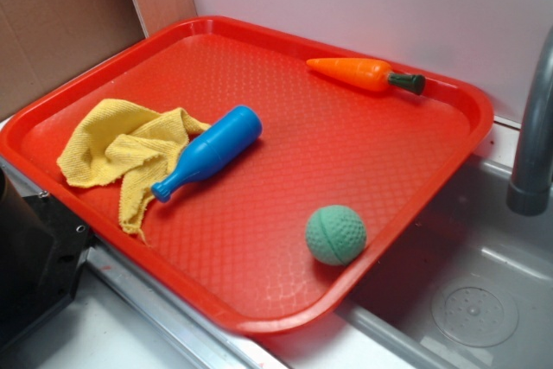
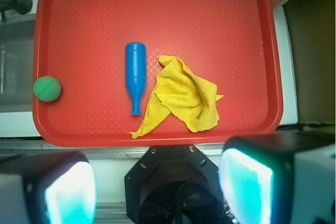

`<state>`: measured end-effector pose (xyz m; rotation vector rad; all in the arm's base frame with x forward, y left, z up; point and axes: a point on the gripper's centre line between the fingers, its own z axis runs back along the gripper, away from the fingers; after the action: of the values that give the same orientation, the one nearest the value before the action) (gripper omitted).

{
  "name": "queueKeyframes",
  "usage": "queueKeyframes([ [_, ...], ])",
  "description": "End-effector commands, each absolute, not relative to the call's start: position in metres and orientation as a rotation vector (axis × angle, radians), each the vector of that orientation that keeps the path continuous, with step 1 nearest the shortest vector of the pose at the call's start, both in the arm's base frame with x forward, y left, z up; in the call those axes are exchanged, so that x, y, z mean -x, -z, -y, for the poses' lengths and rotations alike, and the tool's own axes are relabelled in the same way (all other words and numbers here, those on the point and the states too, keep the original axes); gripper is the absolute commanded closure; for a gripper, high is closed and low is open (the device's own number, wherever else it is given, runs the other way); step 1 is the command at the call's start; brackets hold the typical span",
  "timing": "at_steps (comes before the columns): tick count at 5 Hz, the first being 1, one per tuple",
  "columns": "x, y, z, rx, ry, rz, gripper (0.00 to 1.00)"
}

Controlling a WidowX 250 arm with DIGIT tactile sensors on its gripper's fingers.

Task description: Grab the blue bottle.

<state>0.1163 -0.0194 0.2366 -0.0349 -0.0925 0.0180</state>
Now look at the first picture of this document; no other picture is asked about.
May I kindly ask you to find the orange toy carrot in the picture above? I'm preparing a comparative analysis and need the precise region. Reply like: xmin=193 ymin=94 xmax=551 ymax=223
xmin=306 ymin=58 xmax=426 ymax=95

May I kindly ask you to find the yellow cloth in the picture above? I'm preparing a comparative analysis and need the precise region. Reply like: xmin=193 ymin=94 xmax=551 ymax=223
xmin=57 ymin=99 xmax=210 ymax=239

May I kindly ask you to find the blue plastic bottle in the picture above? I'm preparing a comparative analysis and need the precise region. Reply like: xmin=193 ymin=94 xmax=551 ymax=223
xmin=151 ymin=105 xmax=263 ymax=203

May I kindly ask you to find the brown cardboard panel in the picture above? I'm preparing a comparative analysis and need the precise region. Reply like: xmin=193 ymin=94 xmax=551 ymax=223
xmin=1 ymin=0 xmax=196 ymax=119

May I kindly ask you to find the green textured ball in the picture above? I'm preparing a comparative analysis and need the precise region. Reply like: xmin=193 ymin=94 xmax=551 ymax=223
xmin=305 ymin=205 xmax=367 ymax=266

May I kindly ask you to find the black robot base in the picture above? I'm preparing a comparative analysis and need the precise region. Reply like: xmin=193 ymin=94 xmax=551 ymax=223
xmin=1 ymin=172 xmax=92 ymax=350

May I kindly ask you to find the grey faucet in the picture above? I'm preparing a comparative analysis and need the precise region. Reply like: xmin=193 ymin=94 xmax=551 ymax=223
xmin=506 ymin=32 xmax=552 ymax=216

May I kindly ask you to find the grey plastic sink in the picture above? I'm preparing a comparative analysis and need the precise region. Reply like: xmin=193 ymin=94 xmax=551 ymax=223
xmin=262 ymin=158 xmax=552 ymax=368

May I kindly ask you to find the red plastic tray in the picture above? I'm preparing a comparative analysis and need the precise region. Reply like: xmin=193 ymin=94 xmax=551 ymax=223
xmin=1 ymin=17 xmax=493 ymax=335

